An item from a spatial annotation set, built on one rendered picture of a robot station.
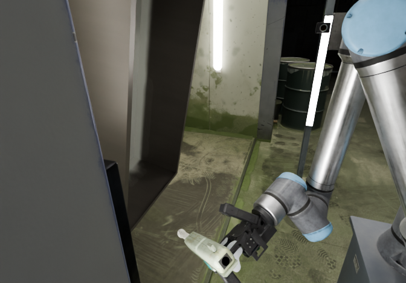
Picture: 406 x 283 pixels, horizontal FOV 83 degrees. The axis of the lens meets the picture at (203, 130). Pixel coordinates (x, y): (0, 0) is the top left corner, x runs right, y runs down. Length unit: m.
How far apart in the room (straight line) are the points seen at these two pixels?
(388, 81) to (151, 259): 1.51
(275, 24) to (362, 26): 2.25
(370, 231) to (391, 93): 0.67
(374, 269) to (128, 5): 1.10
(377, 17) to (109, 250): 0.57
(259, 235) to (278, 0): 2.44
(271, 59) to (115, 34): 2.24
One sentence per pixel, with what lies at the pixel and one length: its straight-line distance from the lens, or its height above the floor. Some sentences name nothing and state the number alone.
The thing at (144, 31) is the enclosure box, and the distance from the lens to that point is 1.43.
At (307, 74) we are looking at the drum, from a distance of 3.33.
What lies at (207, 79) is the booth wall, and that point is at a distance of 3.01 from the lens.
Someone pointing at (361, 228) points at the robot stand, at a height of 0.64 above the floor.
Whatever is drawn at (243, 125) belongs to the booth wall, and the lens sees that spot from 3.06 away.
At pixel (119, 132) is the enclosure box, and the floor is 1.04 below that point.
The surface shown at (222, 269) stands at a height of 0.88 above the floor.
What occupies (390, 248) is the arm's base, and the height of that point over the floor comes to 0.69.
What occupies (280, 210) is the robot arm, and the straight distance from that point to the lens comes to 0.75.
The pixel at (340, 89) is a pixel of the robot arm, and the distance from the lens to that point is 0.77.
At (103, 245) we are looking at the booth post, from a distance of 0.18.
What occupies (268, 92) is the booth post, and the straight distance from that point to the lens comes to 2.89.
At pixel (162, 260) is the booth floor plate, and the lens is 1.67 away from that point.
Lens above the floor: 1.36
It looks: 24 degrees down
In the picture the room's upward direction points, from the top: 1 degrees counter-clockwise
